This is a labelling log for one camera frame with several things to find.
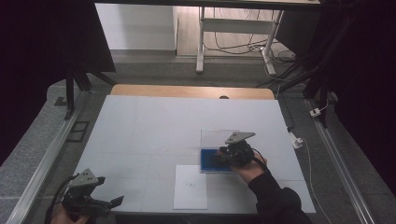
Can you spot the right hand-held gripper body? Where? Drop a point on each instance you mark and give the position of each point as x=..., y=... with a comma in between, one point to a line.
x=238, y=154

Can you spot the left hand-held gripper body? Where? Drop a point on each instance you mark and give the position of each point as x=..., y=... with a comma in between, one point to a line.
x=79, y=196

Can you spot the blue ink pad clear-lid box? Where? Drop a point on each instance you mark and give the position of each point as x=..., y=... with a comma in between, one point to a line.
x=207, y=160

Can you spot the person's right hand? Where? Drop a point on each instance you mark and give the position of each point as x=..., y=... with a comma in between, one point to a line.
x=252, y=171

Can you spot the person's left hand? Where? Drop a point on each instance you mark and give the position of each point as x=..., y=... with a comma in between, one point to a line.
x=65, y=219

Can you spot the white paper sheet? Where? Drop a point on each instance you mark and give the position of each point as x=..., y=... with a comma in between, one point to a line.
x=190, y=196

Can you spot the white table cover board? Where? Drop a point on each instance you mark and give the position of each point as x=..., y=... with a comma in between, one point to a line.
x=149, y=133

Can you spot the wooden table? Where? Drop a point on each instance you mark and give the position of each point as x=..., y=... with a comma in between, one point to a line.
x=186, y=91

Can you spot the small white plug adapter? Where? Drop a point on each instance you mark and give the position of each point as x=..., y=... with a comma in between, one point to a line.
x=315, y=112

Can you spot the black metal stand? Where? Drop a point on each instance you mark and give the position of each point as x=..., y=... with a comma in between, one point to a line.
x=70, y=93
x=319, y=81

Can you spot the black curtain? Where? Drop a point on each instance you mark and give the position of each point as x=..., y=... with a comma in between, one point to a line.
x=34, y=62
x=367, y=77

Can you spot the aluminium rail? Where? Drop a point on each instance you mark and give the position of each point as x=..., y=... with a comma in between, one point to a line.
x=46, y=161
x=339, y=161

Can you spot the white desk frame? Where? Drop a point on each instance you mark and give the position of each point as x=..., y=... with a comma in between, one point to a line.
x=236, y=25

